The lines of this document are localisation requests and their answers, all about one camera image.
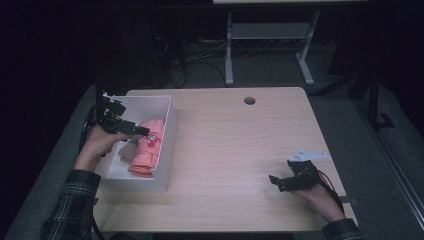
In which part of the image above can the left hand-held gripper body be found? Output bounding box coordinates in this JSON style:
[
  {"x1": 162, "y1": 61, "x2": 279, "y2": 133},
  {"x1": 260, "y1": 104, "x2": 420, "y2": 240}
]
[{"x1": 98, "y1": 92, "x2": 136, "y2": 135}]

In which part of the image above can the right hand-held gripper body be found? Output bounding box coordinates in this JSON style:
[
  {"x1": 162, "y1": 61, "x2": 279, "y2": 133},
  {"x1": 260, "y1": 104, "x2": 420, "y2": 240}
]
[{"x1": 286, "y1": 148, "x2": 328, "y2": 193}]

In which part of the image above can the pink padded glove with print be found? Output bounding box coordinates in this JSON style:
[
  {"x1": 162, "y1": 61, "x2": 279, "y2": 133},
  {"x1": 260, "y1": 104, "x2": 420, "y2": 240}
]
[{"x1": 128, "y1": 116, "x2": 167, "y2": 179}]

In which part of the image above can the white box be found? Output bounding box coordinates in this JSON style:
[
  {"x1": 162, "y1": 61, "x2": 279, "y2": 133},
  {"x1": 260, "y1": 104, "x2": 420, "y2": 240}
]
[{"x1": 94, "y1": 94, "x2": 178, "y2": 193}]

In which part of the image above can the person's right hand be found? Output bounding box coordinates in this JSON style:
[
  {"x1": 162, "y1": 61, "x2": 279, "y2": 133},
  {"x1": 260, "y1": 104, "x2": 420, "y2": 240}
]
[{"x1": 293, "y1": 181, "x2": 348, "y2": 224}]

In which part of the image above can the person's left hand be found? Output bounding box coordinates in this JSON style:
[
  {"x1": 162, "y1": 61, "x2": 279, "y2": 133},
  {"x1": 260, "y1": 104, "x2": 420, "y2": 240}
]
[{"x1": 73, "y1": 124, "x2": 134, "y2": 173}]

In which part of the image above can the grey metal stand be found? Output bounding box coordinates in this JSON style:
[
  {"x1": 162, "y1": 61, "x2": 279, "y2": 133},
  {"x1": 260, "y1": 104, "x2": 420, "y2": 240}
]
[{"x1": 224, "y1": 10, "x2": 322, "y2": 88}]

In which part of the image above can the left hand-held gripper black cable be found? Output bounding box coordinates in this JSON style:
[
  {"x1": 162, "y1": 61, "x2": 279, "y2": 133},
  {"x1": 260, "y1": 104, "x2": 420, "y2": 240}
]
[{"x1": 78, "y1": 104, "x2": 101, "y2": 153}]

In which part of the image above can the hand-held gripper black cable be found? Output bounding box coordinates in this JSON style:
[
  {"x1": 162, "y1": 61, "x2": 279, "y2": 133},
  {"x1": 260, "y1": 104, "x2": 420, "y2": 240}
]
[
  {"x1": 78, "y1": 104, "x2": 101, "y2": 153},
  {"x1": 316, "y1": 169, "x2": 346, "y2": 214}
]

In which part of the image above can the right hand-held gripper black cable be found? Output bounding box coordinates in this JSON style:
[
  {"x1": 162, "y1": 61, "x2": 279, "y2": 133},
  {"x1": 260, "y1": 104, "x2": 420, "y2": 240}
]
[{"x1": 316, "y1": 169, "x2": 346, "y2": 214}]

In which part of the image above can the bundle of floor cables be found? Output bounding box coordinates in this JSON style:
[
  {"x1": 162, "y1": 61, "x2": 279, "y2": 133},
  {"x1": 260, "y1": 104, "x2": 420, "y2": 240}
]
[{"x1": 153, "y1": 33, "x2": 231, "y2": 89}]

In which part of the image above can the metal floor rail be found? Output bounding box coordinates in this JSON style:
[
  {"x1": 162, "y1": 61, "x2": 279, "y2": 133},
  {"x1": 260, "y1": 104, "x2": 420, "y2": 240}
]
[{"x1": 353, "y1": 99, "x2": 424, "y2": 231}]

